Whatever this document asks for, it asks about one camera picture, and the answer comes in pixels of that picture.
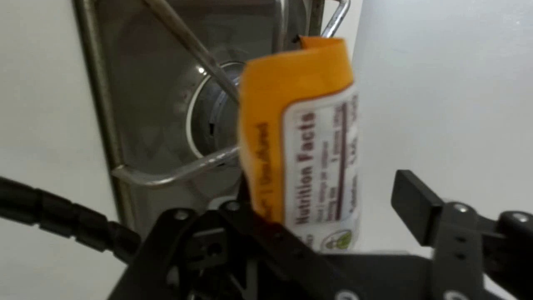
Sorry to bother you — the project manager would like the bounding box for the left burner grate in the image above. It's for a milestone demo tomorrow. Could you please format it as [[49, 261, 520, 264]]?
[[74, 0, 355, 236]]

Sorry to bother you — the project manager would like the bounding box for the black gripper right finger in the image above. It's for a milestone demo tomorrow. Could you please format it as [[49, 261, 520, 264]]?
[[392, 171, 533, 300]]

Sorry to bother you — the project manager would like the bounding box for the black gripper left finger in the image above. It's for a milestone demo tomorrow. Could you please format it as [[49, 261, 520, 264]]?
[[109, 199, 367, 300]]

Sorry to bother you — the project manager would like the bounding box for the black spiral wrapped cable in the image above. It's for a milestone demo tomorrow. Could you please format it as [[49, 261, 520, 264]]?
[[0, 176, 144, 264]]

